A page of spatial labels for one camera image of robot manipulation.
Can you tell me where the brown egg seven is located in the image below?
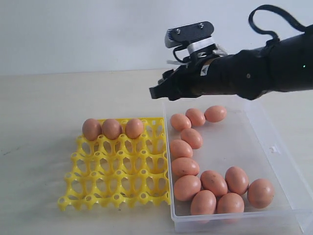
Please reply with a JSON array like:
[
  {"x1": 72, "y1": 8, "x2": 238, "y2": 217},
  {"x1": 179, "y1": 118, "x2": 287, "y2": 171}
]
[{"x1": 180, "y1": 128, "x2": 203, "y2": 149}]

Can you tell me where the brown egg six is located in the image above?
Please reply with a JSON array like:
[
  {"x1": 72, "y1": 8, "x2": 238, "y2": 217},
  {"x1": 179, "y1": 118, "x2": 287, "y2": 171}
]
[{"x1": 170, "y1": 114, "x2": 191, "y2": 132}]

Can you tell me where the brown egg one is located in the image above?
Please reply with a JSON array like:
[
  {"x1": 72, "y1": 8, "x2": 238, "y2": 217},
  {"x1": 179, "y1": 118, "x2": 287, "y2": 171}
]
[{"x1": 82, "y1": 118, "x2": 102, "y2": 141}]

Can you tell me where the brown egg nine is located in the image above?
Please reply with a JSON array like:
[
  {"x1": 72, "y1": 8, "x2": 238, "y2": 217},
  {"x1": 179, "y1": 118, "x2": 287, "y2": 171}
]
[{"x1": 204, "y1": 105, "x2": 227, "y2": 123}]

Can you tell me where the yellow plastic egg tray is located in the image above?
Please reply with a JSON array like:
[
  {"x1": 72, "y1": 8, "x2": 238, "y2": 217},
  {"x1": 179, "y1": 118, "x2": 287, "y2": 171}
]
[{"x1": 58, "y1": 117, "x2": 171, "y2": 211}]

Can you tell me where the brown egg thirteen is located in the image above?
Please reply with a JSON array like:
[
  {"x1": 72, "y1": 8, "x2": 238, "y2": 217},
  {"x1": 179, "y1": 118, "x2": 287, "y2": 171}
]
[{"x1": 174, "y1": 175, "x2": 201, "y2": 201}]

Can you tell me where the brown egg two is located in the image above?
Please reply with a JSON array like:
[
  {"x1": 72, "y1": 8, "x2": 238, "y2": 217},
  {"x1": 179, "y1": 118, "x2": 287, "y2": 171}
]
[{"x1": 102, "y1": 118, "x2": 123, "y2": 140}]

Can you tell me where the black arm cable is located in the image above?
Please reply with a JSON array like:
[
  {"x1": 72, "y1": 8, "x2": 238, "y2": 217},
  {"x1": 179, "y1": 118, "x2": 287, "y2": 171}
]
[{"x1": 248, "y1": 3, "x2": 309, "y2": 41}]

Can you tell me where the brown egg five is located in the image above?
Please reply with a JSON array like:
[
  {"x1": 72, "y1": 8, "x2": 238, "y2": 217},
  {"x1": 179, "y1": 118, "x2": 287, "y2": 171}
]
[{"x1": 185, "y1": 108, "x2": 206, "y2": 126}]

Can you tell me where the brown egg twelve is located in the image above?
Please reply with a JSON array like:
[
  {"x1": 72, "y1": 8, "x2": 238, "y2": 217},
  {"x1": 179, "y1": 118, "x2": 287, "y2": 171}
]
[{"x1": 171, "y1": 157, "x2": 200, "y2": 177}]

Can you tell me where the brown egg four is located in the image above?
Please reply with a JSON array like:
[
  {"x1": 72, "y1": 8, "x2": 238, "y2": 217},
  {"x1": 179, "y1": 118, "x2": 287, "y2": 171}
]
[{"x1": 247, "y1": 178, "x2": 275, "y2": 209}]

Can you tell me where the brown egg ten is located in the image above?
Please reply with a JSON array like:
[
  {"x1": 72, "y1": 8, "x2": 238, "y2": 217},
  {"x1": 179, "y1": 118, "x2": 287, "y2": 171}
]
[{"x1": 170, "y1": 139, "x2": 193, "y2": 159}]

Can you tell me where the brown egg three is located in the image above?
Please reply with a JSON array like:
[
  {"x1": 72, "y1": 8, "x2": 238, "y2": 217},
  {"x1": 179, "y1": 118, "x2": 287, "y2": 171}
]
[{"x1": 125, "y1": 118, "x2": 144, "y2": 139}]

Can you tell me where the clear plastic container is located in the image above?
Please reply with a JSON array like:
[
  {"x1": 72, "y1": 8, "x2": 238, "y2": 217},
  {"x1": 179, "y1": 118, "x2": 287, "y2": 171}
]
[{"x1": 163, "y1": 95, "x2": 313, "y2": 235}]

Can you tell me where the brown egg sixteen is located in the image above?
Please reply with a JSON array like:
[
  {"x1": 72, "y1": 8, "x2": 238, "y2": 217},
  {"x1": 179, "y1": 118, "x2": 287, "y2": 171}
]
[{"x1": 217, "y1": 192, "x2": 245, "y2": 214}]

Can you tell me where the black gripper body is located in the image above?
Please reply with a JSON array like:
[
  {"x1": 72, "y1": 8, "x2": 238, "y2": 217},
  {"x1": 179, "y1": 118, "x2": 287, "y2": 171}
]
[{"x1": 158, "y1": 55, "x2": 240, "y2": 101}]

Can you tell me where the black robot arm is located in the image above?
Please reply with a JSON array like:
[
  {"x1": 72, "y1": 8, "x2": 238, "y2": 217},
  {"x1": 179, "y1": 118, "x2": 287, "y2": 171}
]
[{"x1": 149, "y1": 32, "x2": 313, "y2": 101}]

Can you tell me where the brown egg eleven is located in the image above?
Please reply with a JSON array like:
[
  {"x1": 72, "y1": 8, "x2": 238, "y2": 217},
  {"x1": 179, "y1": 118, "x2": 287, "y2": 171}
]
[{"x1": 200, "y1": 170, "x2": 228, "y2": 197}]

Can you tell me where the brown egg fourteen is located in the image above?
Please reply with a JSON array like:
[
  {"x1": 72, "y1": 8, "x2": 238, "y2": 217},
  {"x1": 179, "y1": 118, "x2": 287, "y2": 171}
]
[{"x1": 224, "y1": 166, "x2": 249, "y2": 195}]

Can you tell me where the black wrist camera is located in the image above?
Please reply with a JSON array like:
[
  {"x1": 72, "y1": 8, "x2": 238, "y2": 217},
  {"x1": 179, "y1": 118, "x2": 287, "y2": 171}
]
[{"x1": 164, "y1": 21, "x2": 214, "y2": 48}]

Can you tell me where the brown egg fifteen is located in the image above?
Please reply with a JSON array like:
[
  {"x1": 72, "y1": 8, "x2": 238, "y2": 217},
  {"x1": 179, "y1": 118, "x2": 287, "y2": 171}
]
[{"x1": 190, "y1": 190, "x2": 217, "y2": 215}]

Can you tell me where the small white plastic clip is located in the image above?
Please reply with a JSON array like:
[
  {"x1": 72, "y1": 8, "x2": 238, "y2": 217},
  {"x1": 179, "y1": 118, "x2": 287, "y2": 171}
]
[{"x1": 269, "y1": 146, "x2": 280, "y2": 154}]

